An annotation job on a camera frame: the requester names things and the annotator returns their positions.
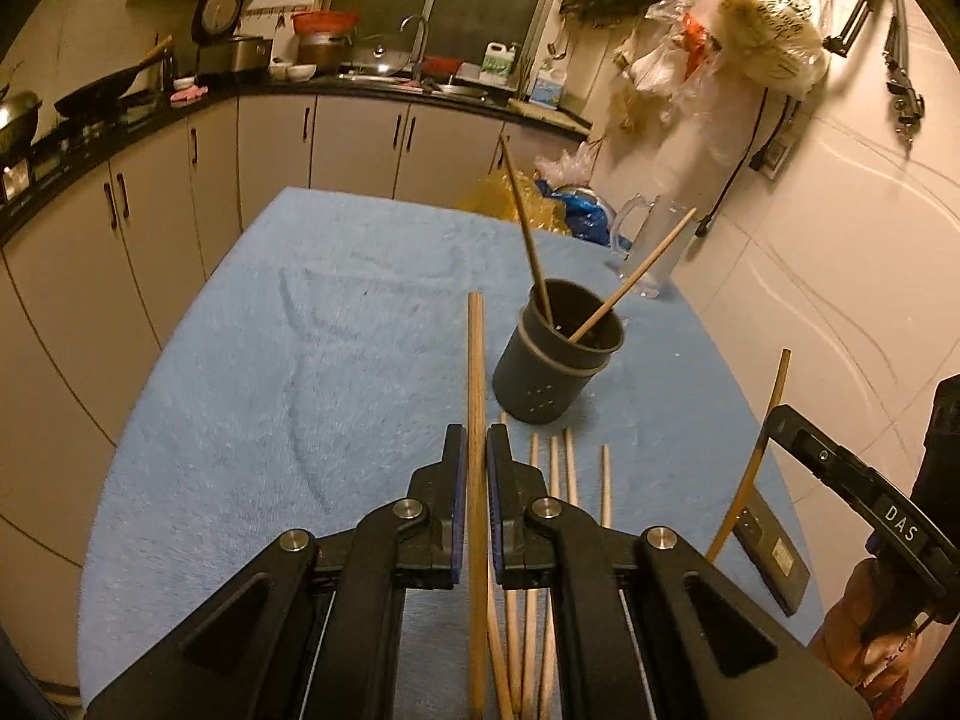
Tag brown pot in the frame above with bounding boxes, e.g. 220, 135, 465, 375
296, 34, 355, 68

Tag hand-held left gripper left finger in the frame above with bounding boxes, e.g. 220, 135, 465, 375
84, 424, 468, 720

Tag black folded tripod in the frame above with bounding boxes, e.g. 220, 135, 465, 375
823, 0, 926, 156

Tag black power cable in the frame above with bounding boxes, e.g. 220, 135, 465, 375
694, 86, 772, 238

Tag black rectangular device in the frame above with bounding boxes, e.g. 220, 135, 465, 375
731, 491, 812, 617

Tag black wok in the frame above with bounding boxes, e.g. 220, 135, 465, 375
54, 35, 176, 121

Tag yellow plastic bag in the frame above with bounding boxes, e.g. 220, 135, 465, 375
456, 169, 572, 235

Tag glass pot lid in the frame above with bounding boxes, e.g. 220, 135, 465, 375
340, 45, 416, 78

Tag person's right hand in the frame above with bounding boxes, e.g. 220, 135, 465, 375
808, 556, 929, 707

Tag hanging clear plastic bags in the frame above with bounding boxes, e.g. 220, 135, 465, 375
613, 0, 725, 166

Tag white crumpled plastic bag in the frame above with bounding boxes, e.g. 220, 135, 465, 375
534, 141, 602, 188

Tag cream kitchen cabinets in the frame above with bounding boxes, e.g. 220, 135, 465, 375
0, 86, 593, 691

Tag blue terry cloth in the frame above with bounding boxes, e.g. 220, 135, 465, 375
77, 186, 826, 720

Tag black kitchen countertop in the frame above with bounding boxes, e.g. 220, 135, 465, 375
0, 69, 593, 248

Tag thin yellowish wooden chopstick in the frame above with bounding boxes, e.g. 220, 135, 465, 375
705, 349, 793, 563

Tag blue label plastic bottle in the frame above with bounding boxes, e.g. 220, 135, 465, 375
527, 52, 569, 108

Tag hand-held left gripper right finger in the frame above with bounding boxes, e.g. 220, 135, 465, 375
486, 424, 875, 720

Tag dark grey chopstick holder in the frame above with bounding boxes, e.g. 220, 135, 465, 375
493, 279, 626, 427

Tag green label detergent bottle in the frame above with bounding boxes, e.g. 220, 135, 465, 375
480, 41, 521, 88

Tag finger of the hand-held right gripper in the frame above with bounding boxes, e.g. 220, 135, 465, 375
766, 403, 948, 605

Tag dark wooden chopstick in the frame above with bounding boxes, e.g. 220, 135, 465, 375
498, 136, 556, 327

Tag steel rice cooker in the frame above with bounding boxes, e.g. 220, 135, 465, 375
190, 0, 275, 78

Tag clear glass pitcher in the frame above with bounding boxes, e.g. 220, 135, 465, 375
609, 193, 689, 301

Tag brown wooden chopstick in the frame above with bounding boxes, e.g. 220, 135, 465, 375
466, 292, 490, 720

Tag gas stove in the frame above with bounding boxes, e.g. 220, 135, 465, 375
0, 99, 164, 205

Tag dark cooking pot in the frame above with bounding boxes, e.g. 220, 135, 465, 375
0, 90, 44, 160

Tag hanging bag with white contents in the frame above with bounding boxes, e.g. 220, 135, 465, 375
679, 0, 833, 101

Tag blue plastic bag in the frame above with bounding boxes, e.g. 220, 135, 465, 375
550, 184, 617, 246

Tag wall socket with plug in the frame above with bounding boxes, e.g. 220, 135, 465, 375
751, 135, 791, 181

